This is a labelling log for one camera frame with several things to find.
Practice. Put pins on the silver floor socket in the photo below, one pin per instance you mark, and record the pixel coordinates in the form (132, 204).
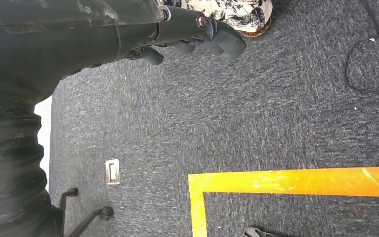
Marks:
(112, 171)

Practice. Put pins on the floral patterned shoe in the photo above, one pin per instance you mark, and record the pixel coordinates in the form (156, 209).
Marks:
(238, 13)

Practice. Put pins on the grey shoe tip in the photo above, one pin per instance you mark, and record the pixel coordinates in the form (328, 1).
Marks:
(253, 233)

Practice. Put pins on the metal stool base with castors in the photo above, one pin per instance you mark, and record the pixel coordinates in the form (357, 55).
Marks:
(106, 212)

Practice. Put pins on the yellow floor tape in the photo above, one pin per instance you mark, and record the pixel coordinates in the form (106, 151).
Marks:
(274, 181)

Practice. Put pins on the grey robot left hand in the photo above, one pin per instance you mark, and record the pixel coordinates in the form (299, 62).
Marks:
(62, 36)

